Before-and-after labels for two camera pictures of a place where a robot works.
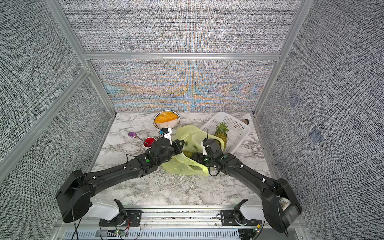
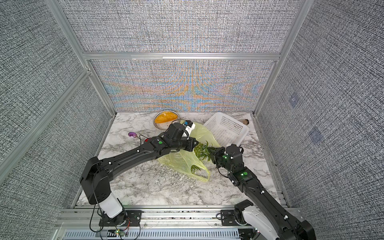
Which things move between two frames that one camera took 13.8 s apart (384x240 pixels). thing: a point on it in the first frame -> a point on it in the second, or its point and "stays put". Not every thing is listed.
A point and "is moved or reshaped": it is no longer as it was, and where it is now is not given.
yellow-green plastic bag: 192,137 is moved or reshaped
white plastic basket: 238,130 stays put
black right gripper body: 204,160 -> 220,158
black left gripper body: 175,149 -> 187,145
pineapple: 188,153 -> 193,167
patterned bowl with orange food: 166,118 stays put
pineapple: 221,130 is moved or reshaped
